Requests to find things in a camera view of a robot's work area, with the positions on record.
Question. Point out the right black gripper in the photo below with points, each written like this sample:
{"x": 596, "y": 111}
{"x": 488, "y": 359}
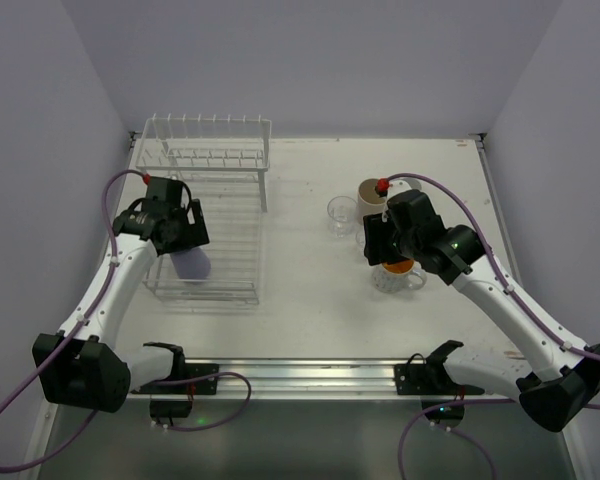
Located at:
{"x": 373, "y": 240}

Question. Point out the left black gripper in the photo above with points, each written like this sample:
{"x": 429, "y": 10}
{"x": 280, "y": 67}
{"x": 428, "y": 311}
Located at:
{"x": 195, "y": 232}

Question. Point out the clear glass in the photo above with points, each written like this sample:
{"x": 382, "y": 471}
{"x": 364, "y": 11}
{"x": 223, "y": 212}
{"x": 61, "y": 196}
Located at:
{"x": 360, "y": 239}

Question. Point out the floral white mug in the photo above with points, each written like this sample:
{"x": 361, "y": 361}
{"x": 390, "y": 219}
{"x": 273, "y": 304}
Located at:
{"x": 393, "y": 278}

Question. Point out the lavender cup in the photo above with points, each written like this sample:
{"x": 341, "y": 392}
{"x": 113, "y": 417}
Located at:
{"x": 191, "y": 264}

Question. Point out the beige cup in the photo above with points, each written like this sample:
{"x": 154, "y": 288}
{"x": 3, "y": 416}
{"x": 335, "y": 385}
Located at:
{"x": 368, "y": 200}

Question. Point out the clear glass tier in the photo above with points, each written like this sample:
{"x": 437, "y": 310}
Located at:
{"x": 341, "y": 211}

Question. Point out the pink coffee mug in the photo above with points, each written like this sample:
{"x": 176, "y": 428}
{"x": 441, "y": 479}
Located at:
{"x": 411, "y": 183}

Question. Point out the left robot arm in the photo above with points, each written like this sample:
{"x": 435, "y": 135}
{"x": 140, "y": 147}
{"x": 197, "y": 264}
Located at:
{"x": 79, "y": 366}

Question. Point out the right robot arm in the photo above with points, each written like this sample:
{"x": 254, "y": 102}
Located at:
{"x": 560, "y": 372}

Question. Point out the white wire dish rack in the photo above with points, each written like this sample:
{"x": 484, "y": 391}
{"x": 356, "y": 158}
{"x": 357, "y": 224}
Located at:
{"x": 224, "y": 161}

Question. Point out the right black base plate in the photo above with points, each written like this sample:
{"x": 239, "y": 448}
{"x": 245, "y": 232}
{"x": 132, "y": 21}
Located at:
{"x": 423, "y": 376}

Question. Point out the aluminium front rail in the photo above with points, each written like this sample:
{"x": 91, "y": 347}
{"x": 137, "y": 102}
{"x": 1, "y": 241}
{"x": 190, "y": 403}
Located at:
{"x": 277, "y": 379}

